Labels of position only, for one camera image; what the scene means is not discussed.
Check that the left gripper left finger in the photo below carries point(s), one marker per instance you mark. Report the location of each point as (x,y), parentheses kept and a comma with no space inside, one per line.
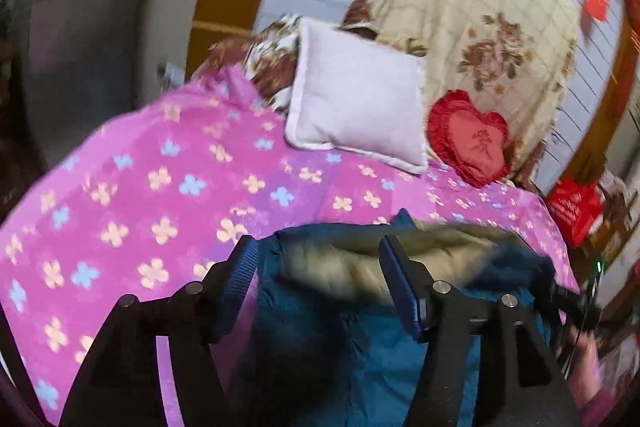
(151,363)

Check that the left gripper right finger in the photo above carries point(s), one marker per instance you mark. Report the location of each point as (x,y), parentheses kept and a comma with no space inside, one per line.
(486,355)

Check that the teal puffer jacket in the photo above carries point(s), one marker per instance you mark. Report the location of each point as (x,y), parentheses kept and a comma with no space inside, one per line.
(327,347)

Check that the person's right hand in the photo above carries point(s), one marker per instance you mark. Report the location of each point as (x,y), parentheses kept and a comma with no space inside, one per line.
(584,380)

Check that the red shopping bag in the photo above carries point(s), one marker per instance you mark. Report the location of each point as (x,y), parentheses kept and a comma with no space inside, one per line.
(574,207)

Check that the pink floral bedsheet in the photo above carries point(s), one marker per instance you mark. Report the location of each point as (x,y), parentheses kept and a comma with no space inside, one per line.
(154,198)

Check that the red heart cushion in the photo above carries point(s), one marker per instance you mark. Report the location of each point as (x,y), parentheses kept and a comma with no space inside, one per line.
(467,140)

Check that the cream floral rose quilt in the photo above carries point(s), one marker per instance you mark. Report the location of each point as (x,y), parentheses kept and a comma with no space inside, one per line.
(512,57)

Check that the white pillow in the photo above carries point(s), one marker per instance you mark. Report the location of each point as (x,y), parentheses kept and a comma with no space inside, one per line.
(357,95)

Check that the brown floral blanket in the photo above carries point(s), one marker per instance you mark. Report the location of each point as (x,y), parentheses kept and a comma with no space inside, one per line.
(268,59)

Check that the grey refrigerator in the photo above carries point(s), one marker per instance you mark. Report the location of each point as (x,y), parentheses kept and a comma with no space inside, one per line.
(77,59)

